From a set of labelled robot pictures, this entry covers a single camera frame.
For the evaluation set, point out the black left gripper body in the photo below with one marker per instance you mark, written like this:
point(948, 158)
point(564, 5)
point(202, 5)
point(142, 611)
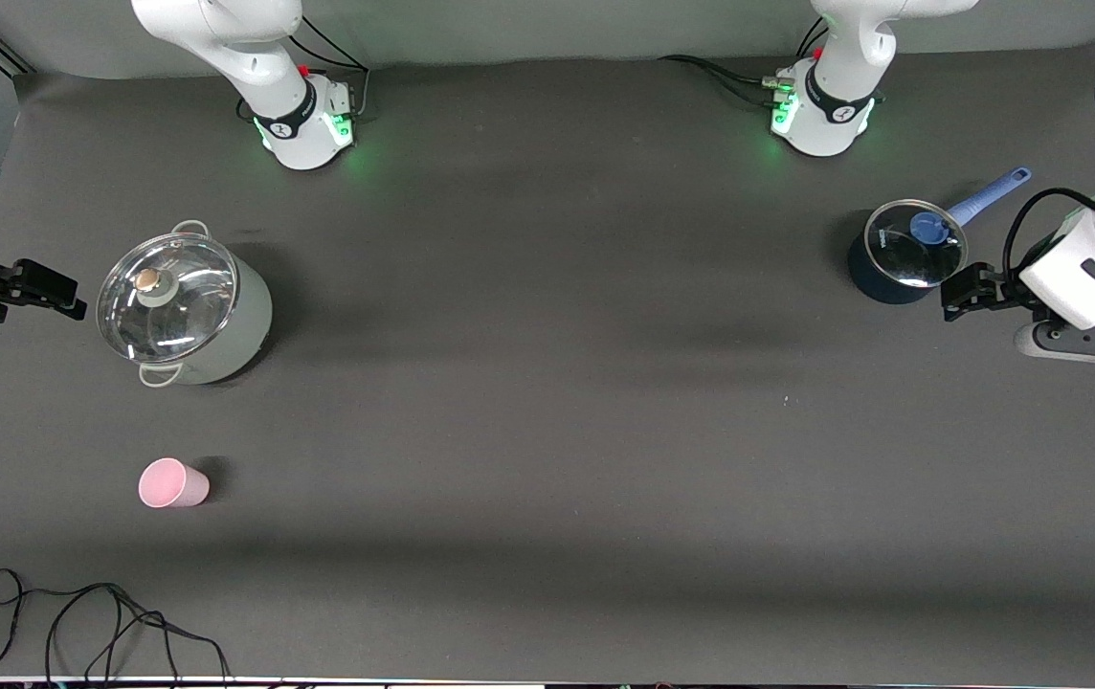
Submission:
point(1004, 294)

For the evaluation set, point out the pink plastic cup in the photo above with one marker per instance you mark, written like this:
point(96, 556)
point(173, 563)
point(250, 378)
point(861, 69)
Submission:
point(174, 483)

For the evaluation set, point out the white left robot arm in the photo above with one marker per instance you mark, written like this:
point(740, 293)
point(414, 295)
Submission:
point(830, 129)

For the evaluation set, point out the glass saucepan lid blue knob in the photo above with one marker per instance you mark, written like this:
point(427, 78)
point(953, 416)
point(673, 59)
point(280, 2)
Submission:
point(911, 254)

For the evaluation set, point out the dark blue saucepan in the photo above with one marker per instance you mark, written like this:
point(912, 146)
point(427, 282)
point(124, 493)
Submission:
point(868, 277)

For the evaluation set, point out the clear glass pot lid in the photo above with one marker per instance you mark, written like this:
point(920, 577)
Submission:
point(174, 297)

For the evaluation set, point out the grey-green cooking pot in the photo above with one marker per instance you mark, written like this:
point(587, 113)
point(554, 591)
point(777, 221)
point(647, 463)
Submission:
point(241, 325)

